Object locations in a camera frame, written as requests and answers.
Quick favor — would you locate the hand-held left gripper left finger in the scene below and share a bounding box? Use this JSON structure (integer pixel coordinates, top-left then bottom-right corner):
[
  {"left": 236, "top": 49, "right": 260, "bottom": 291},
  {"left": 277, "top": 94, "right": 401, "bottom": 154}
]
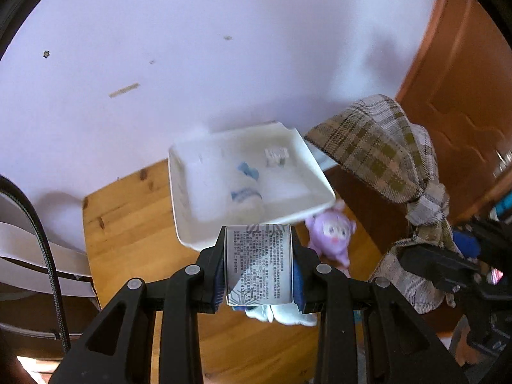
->
[{"left": 48, "top": 226, "right": 227, "bottom": 384}]

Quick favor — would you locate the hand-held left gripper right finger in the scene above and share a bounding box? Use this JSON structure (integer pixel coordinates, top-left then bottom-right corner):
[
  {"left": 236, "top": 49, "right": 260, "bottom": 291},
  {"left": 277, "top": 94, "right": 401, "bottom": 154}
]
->
[{"left": 289, "top": 226, "right": 469, "bottom": 384}]

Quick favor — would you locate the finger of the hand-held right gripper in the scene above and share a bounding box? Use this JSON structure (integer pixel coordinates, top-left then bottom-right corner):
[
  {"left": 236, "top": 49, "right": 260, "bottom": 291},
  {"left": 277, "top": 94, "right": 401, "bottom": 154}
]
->
[
  {"left": 399, "top": 244, "right": 484, "bottom": 293},
  {"left": 454, "top": 216, "right": 512, "bottom": 267}
]

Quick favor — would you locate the white printed tube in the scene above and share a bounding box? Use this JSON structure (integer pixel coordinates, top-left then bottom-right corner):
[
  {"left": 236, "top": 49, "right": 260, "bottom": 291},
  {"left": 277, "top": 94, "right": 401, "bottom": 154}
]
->
[{"left": 224, "top": 224, "right": 295, "bottom": 307}]

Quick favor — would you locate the white plastic tray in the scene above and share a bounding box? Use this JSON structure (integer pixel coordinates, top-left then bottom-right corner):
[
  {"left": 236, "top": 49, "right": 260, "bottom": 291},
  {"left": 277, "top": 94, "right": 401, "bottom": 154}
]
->
[{"left": 168, "top": 121, "right": 337, "bottom": 253}]

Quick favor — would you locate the white soft item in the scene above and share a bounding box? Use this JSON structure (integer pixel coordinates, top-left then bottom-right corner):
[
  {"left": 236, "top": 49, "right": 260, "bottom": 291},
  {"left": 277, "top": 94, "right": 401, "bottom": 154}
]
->
[{"left": 232, "top": 303, "right": 319, "bottom": 327}]

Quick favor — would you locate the purple plush toy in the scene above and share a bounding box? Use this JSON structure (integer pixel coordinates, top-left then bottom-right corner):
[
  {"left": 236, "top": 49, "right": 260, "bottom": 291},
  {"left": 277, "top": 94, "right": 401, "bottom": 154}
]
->
[{"left": 306, "top": 201, "right": 357, "bottom": 277}]

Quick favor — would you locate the brown plaid cloth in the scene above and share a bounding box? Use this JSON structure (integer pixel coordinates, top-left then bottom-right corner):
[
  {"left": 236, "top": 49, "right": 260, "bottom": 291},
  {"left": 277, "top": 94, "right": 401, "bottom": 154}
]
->
[{"left": 303, "top": 94, "right": 465, "bottom": 315}]

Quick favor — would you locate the wooden door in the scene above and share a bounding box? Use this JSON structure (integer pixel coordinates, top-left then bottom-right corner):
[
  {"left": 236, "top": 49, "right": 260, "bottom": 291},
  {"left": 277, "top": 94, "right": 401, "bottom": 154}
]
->
[{"left": 395, "top": 0, "right": 512, "bottom": 225}]

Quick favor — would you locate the metal door handle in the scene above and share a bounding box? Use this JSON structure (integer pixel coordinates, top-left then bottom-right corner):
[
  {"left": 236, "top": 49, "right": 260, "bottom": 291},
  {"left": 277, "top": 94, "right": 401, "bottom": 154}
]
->
[{"left": 493, "top": 149, "right": 512, "bottom": 179}]

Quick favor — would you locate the black braided cable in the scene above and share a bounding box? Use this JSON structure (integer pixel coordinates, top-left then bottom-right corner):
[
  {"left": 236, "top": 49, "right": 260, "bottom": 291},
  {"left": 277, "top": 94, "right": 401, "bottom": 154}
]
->
[{"left": 0, "top": 175, "right": 73, "bottom": 353}]

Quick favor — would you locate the white strap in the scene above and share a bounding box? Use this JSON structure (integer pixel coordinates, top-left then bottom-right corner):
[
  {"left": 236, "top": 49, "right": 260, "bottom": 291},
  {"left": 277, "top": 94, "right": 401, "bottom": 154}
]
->
[{"left": 0, "top": 192, "right": 97, "bottom": 301}]

